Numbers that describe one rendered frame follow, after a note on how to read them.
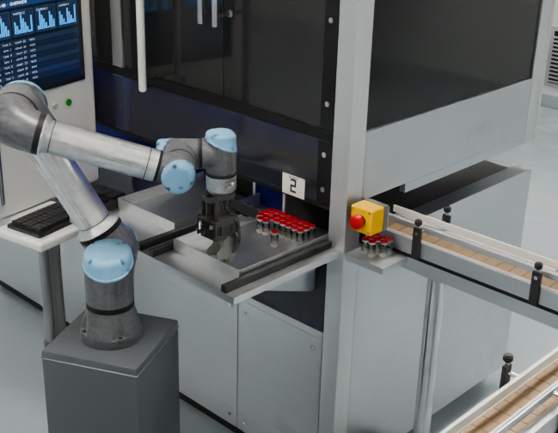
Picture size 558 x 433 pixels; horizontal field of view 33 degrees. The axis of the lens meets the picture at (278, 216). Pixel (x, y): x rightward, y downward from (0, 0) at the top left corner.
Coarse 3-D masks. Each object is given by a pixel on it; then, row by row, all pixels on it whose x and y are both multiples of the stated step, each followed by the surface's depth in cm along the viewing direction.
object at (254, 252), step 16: (240, 224) 270; (176, 240) 252; (192, 240) 258; (208, 240) 261; (256, 240) 262; (320, 240) 257; (192, 256) 249; (208, 256) 244; (240, 256) 252; (256, 256) 252; (272, 256) 244; (224, 272) 241; (240, 272) 237
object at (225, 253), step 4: (228, 236) 236; (224, 240) 235; (228, 240) 236; (232, 240) 236; (224, 244) 235; (228, 244) 236; (224, 248) 236; (228, 248) 237; (220, 252) 235; (224, 252) 236; (228, 252) 237; (220, 256) 236; (224, 256) 237; (228, 256) 238; (232, 256) 238; (224, 260) 240; (228, 260) 239
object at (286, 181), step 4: (284, 176) 264; (288, 176) 263; (292, 176) 262; (284, 180) 265; (288, 180) 263; (300, 180) 260; (304, 180) 259; (284, 184) 265; (288, 184) 264; (292, 184) 263; (296, 184) 262; (300, 184) 260; (304, 184) 259; (284, 188) 265; (288, 188) 264; (292, 188) 263; (296, 188) 262; (300, 188) 261; (288, 192) 265; (292, 192) 263; (296, 192) 262; (300, 192) 261; (296, 196) 263; (300, 196) 262
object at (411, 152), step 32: (544, 0) 295; (544, 32) 301; (96, 64) 314; (544, 64) 308; (192, 96) 283; (480, 96) 284; (512, 96) 299; (288, 128) 258; (320, 128) 250; (384, 128) 253; (416, 128) 264; (448, 128) 276; (480, 128) 290; (512, 128) 305; (384, 160) 257; (416, 160) 269; (448, 160) 281; (480, 160) 295
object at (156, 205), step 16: (144, 192) 286; (160, 192) 290; (192, 192) 293; (128, 208) 277; (144, 208) 281; (160, 208) 281; (176, 208) 281; (192, 208) 282; (160, 224) 268; (176, 224) 263
